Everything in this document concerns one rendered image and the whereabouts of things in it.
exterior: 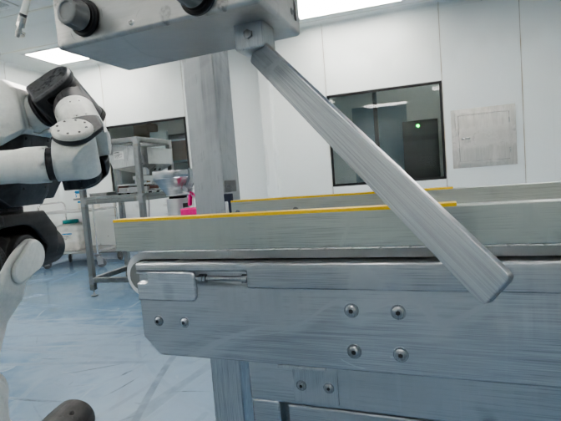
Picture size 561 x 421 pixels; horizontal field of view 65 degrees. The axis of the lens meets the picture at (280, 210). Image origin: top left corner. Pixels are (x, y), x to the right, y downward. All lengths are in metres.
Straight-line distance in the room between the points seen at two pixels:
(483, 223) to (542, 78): 5.53
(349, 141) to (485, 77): 5.47
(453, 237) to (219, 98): 0.57
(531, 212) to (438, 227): 0.11
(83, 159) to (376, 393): 0.71
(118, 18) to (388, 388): 0.43
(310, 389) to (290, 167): 5.40
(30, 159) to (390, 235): 0.74
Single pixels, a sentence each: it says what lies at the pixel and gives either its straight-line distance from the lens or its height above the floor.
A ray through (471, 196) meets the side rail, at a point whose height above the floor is 0.96.
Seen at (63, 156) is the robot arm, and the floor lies 1.08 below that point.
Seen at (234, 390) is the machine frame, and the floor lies 0.64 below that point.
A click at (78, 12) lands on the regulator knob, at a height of 1.17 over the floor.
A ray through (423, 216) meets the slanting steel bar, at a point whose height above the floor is 0.98.
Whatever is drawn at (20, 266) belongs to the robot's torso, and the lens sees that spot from 1.24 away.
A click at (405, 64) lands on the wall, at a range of 5.76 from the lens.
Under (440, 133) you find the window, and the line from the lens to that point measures 5.66.
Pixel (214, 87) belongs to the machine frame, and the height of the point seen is 1.17.
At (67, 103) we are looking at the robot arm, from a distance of 1.11.
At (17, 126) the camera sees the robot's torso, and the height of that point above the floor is 1.18.
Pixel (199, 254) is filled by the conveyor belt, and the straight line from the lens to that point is 0.46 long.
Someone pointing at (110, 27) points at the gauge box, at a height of 1.16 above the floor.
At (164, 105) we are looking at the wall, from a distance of 6.62.
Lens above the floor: 1.01
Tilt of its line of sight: 4 degrees down
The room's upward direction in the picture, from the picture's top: 5 degrees counter-clockwise
